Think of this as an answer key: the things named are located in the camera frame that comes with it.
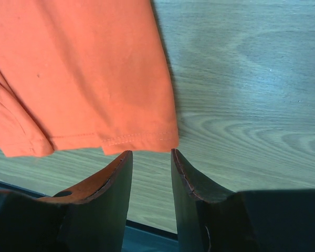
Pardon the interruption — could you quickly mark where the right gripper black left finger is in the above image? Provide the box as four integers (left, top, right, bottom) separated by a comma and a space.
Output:
0, 151, 133, 251

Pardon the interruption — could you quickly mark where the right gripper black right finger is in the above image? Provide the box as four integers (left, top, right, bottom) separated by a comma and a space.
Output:
171, 149, 315, 251

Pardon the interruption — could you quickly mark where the orange polo shirt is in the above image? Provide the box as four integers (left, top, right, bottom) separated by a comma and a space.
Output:
0, 1, 179, 157

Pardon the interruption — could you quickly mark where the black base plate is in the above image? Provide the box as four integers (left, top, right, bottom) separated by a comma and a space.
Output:
0, 182, 179, 252

